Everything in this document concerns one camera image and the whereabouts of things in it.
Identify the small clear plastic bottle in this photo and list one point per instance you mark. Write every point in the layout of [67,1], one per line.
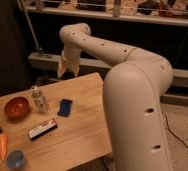
[39,99]

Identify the orange red bowl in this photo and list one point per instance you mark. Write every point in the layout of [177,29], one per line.
[17,108]

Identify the wooden table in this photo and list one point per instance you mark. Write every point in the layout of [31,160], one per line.
[79,138]

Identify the white wall shelf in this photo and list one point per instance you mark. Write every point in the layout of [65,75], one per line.
[167,12]

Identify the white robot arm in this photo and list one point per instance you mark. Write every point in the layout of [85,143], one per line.
[131,97]

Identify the orange toy carrot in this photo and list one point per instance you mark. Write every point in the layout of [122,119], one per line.
[3,144]

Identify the grey metal pole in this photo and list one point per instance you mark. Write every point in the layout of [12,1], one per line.
[37,46]

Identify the black rectangular snack bar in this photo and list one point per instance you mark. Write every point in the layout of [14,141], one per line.
[42,129]

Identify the blue sponge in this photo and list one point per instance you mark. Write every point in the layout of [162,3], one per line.
[65,107]

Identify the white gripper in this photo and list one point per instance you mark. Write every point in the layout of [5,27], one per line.
[69,57]

